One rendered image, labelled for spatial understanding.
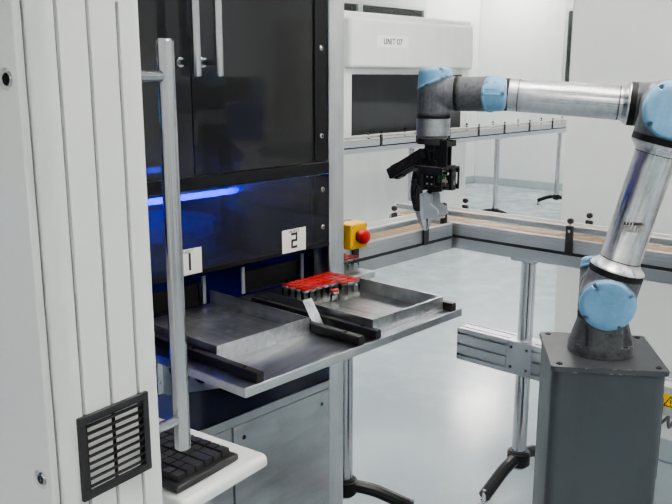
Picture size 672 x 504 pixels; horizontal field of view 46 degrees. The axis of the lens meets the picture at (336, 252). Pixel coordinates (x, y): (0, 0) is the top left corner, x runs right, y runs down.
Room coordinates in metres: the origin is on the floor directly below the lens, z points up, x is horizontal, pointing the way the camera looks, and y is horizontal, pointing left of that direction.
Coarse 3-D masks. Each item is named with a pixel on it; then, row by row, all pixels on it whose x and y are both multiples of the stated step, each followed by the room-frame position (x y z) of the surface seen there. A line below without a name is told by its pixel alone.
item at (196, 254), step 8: (192, 248) 1.77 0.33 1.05; (200, 248) 1.79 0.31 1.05; (184, 256) 1.75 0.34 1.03; (192, 256) 1.77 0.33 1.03; (200, 256) 1.79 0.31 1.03; (184, 264) 1.75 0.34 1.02; (192, 264) 1.77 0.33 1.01; (200, 264) 1.79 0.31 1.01; (184, 272) 1.75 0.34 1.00; (192, 272) 1.77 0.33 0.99
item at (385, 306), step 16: (368, 288) 2.01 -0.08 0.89; (384, 288) 1.97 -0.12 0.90; (400, 288) 1.93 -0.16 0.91; (288, 304) 1.84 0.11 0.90; (320, 304) 1.89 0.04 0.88; (352, 304) 1.89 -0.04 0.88; (368, 304) 1.89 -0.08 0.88; (384, 304) 1.89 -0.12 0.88; (400, 304) 1.89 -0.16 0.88; (416, 304) 1.78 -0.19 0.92; (432, 304) 1.82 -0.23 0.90; (352, 320) 1.70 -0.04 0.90; (368, 320) 1.67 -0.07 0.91; (384, 320) 1.69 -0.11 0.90; (400, 320) 1.73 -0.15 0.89
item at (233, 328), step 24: (192, 312) 1.83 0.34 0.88; (216, 312) 1.83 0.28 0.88; (240, 312) 1.83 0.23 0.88; (264, 312) 1.77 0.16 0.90; (288, 312) 1.72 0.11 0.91; (168, 336) 1.59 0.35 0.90; (192, 336) 1.65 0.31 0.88; (216, 336) 1.65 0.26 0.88; (240, 336) 1.65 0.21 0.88; (264, 336) 1.58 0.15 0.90; (288, 336) 1.63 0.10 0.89
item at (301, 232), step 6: (300, 228) 2.03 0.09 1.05; (282, 234) 1.98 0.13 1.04; (288, 234) 1.99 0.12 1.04; (300, 234) 2.03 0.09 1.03; (282, 240) 1.98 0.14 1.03; (288, 240) 1.99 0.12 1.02; (300, 240) 2.02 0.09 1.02; (282, 246) 1.98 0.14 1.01; (288, 246) 1.99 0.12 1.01; (300, 246) 2.02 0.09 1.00; (282, 252) 1.98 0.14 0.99; (288, 252) 1.99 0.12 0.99
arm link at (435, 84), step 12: (420, 72) 1.79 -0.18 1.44; (432, 72) 1.77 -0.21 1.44; (444, 72) 1.77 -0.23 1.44; (420, 84) 1.79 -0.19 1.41; (432, 84) 1.77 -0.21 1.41; (444, 84) 1.77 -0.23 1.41; (420, 96) 1.79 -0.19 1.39; (432, 96) 1.77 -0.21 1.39; (444, 96) 1.76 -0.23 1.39; (420, 108) 1.79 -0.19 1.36; (432, 108) 1.77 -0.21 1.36; (444, 108) 1.77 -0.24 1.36
